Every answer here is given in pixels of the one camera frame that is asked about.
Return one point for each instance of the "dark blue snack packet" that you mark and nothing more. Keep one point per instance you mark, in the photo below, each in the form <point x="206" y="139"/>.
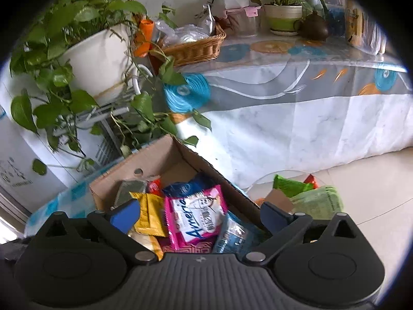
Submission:
<point x="184" y="190"/>

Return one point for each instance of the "pale green snack packet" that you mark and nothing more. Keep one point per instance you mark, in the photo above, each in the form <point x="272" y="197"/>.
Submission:
<point x="319" y="201"/>

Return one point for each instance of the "green white plant pot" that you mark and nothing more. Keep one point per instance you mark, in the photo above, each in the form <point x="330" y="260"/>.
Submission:
<point x="284" y="19"/>

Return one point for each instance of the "blue white checkered tablecloth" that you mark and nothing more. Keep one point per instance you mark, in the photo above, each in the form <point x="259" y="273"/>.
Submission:
<point x="67" y="200"/>

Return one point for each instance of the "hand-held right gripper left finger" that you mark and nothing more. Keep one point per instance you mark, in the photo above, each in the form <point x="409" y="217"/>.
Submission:
<point x="125" y="214"/>

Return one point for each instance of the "white metal plant rack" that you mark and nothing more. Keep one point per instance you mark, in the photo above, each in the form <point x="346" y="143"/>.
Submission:
<point x="96" y="114"/>

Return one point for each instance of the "light blue snack packet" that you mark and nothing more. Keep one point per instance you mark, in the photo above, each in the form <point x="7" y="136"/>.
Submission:
<point x="232" y="232"/>

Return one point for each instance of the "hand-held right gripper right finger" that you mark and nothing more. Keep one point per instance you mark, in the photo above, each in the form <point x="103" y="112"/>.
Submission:
<point x="274" y="216"/>

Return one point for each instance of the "silver foil snack packet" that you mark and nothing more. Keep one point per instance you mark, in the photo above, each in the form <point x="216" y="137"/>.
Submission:
<point x="129" y="192"/>

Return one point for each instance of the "pothos plant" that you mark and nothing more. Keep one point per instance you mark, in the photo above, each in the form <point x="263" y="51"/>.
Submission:
<point x="64" y="16"/>

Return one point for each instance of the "red snack packet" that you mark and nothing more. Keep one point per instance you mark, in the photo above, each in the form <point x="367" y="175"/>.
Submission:
<point x="153" y="188"/>

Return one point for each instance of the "silver foil bag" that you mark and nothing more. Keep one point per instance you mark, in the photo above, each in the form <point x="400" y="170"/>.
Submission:
<point x="207" y="21"/>

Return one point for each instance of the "pink white snack packet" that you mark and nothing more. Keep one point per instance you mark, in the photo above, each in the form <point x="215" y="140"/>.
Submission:
<point x="193" y="216"/>

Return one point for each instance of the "yellow zigzag-edge snack packet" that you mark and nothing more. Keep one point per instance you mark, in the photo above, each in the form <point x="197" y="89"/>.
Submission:
<point x="148" y="213"/>

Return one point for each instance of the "golden label jar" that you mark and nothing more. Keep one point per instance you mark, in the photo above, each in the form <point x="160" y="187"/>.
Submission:
<point x="355" y="22"/>

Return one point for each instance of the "yellow orange snack packet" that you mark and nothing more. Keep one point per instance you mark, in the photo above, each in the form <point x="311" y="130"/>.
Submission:
<point x="151" y="242"/>

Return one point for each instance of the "wicker basket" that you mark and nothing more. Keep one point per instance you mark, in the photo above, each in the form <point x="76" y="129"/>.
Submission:
<point x="193" y="51"/>

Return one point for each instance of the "brown clay teapot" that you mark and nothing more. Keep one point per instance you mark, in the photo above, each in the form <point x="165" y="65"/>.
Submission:
<point x="314" y="27"/>

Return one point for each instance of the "large white plant pot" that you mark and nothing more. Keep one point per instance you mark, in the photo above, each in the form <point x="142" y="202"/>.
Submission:
<point x="96" y="64"/>

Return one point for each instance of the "clear plastic bags in basket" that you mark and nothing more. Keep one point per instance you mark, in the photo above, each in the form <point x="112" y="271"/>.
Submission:
<point x="187" y="34"/>

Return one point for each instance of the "small red orange packet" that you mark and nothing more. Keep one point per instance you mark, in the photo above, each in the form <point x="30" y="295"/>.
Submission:
<point x="311" y="180"/>

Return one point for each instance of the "blue container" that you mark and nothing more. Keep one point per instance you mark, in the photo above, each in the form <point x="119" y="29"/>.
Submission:
<point x="337" y="19"/>

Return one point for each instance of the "cardboard box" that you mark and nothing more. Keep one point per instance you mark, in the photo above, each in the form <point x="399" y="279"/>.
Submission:
<point x="155" y="158"/>

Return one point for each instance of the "clear round container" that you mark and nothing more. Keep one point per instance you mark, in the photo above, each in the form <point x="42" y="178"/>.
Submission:
<point x="258" y="184"/>

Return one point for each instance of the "dark red patterned packet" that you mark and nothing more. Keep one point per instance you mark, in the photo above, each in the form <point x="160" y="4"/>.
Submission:
<point x="193" y="248"/>

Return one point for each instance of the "clear plastic bag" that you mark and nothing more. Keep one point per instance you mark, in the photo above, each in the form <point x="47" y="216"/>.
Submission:
<point x="376" y="35"/>

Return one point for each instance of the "patterned table cover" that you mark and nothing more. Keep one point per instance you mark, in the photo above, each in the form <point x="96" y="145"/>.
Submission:
<point x="290" y="119"/>

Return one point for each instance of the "clear jar with pink lid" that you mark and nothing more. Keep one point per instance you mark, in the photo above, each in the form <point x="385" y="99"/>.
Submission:
<point x="246" y="22"/>

